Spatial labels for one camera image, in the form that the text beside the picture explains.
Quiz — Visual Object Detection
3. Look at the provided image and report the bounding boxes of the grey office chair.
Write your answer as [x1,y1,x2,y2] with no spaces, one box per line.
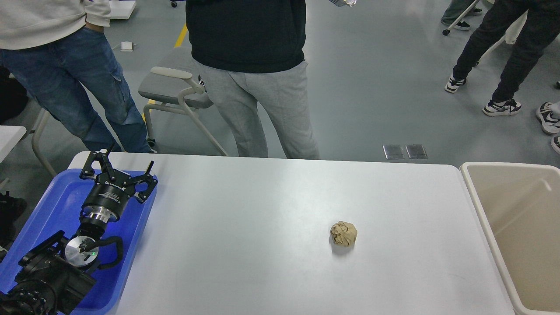
[138,46,228,156]

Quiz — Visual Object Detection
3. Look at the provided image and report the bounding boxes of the white side table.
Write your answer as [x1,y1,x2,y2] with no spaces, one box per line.
[0,108,57,184]

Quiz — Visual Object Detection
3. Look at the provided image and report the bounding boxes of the person in blue jeans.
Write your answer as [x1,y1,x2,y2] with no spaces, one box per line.
[0,0,152,153]

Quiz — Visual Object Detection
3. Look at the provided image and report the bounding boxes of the metal floor plate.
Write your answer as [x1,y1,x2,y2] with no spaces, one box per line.
[382,145,405,160]
[405,144,428,159]

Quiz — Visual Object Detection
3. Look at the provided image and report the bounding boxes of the clear plastic bag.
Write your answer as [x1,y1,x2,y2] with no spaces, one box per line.
[330,0,357,7]

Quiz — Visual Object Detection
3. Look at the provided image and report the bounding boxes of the white box on floor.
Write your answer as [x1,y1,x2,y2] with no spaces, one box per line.
[109,0,137,20]

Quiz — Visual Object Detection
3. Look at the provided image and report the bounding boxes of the person's foot far background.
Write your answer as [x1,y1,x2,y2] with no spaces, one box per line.
[441,0,473,31]

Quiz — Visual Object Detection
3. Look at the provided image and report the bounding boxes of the beige plastic bin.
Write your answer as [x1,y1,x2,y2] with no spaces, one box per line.
[460,163,560,315]

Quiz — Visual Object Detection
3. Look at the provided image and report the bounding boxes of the small white floor adapter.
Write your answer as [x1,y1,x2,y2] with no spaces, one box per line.
[119,41,134,52]

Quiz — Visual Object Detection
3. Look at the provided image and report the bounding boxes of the blue plastic tray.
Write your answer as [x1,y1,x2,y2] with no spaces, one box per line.
[0,169,157,315]

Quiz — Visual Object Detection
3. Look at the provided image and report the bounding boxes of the person in black sweater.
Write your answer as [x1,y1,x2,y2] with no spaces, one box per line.
[185,0,320,160]

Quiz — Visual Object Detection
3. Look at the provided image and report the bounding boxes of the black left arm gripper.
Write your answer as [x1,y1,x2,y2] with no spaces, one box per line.
[80,143,158,223]

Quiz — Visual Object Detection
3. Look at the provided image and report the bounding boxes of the crumpled brown paper ball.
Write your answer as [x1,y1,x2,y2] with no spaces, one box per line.
[330,221,358,247]

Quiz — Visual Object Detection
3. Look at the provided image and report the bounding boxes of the left metal floor plate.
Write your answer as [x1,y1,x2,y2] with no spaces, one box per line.
[382,145,405,160]

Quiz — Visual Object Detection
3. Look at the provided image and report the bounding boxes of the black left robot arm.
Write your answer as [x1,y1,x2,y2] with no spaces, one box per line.
[1,151,158,315]

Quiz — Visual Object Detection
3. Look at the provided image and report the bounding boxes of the right metal floor plate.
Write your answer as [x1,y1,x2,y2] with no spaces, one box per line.
[405,144,428,159]

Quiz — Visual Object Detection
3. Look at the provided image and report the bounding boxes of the person in black trousers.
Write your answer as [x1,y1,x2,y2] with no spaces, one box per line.
[445,0,560,116]

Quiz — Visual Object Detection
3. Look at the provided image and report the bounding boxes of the black white sneakers at edge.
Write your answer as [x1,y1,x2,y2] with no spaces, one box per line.
[536,101,560,154]

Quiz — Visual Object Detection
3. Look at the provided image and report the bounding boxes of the white chair leg with caster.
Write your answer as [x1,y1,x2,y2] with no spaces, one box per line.
[442,0,482,36]

